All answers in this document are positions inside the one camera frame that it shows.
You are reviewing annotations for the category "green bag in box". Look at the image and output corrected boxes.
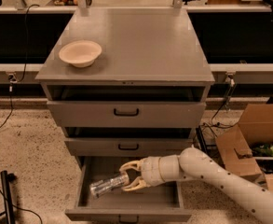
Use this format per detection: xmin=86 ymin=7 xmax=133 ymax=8
xmin=252 ymin=144 xmax=273 ymax=157

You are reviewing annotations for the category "grey drawer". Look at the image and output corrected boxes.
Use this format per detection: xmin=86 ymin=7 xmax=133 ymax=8
xmin=48 ymin=101 xmax=206 ymax=128
xmin=65 ymin=157 xmax=191 ymax=224
xmin=65 ymin=138 xmax=193 ymax=157

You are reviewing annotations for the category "black hanging cable left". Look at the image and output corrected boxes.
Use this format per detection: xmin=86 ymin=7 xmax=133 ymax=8
xmin=0 ymin=3 xmax=41 ymax=139

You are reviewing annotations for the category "silver redbull can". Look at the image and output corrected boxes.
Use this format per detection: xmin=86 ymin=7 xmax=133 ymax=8
xmin=89 ymin=174 xmax=130 ymax=198

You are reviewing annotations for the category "cream paper bowl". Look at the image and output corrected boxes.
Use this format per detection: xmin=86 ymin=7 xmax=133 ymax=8
xmin=59 ymin=40 xmax=102 ymax=68

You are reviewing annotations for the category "black stand with cable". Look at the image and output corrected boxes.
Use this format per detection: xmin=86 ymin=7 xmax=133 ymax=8
xmin=0 ymin=170 xmax=43 ymax=224

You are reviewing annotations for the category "black bar leaning on floor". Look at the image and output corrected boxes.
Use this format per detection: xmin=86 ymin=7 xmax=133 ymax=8
xmin=196 ymin=126 xmax=208 ymax=154

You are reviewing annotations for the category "grey bottom drawer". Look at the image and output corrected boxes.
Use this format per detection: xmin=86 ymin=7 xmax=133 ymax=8
xmin=65 ymin=157 xmax=191 ymax=224

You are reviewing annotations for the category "brown cardboard box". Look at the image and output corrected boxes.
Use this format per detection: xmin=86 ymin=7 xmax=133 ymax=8
xmin=215 ymin=104 xmax=273 ymax=191

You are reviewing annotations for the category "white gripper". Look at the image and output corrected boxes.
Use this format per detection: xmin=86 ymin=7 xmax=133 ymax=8
xmin=119 ymin=157 xmax=164 ymax=191

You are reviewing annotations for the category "grey top drawer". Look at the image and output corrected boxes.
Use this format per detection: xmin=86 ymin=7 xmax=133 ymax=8
xmin=48 ymin=101 xmax=206 ymax=128

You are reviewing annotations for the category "grey drawer cabinet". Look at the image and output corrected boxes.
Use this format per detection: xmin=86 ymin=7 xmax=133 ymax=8
xmin=34 ymin=7 xmax=216 ymax=173

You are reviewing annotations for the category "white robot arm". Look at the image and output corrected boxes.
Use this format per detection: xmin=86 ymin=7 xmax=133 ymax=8
xmin=119 ymin=147 xmax=273 ymax=224

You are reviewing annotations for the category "grey middle drawer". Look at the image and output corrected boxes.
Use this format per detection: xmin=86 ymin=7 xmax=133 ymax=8
xmin=65 ymin=138 xmax=193 ymax=157

